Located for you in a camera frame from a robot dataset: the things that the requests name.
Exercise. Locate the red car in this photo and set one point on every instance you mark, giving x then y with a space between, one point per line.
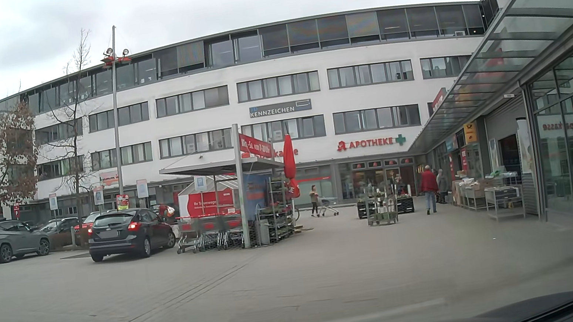
86 221

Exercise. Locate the plant display rack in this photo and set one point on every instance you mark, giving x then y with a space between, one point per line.
276 210

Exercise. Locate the grey goods display stands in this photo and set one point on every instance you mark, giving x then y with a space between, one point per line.
493 193

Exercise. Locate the person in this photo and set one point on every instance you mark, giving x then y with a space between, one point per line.
315 199
428 186
441 184

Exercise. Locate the plant display trolley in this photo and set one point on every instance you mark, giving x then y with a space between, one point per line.
381 209

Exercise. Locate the dark hatchback car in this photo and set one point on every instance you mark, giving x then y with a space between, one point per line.
128 232

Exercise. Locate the closed red parasol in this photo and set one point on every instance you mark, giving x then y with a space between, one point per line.
290 169

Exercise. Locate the shopping trolley shelter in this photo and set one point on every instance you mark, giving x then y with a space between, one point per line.
236 182

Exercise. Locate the parking sign on post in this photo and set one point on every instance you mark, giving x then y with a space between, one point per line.
98 197
142 189
53 204

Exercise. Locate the bare tree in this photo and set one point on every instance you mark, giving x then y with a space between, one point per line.
70 129

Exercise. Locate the grey paved parking ground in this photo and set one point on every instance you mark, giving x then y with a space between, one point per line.
335 272

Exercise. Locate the glass-fronted shop building with canopy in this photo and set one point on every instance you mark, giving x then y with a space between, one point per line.
562 88

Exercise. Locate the grey SUV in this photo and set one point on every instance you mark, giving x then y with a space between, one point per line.
6 239

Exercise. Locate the large white office building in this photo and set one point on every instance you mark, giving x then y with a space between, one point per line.
277 95

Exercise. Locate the black plant crates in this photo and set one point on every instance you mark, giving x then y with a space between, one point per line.
406 204

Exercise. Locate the tall lamp post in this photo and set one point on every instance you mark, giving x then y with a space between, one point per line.
116 123

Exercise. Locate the row of shopping trolleys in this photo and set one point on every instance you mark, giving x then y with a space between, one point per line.
210 233

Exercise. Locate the grey parked car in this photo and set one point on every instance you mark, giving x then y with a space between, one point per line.
59 225

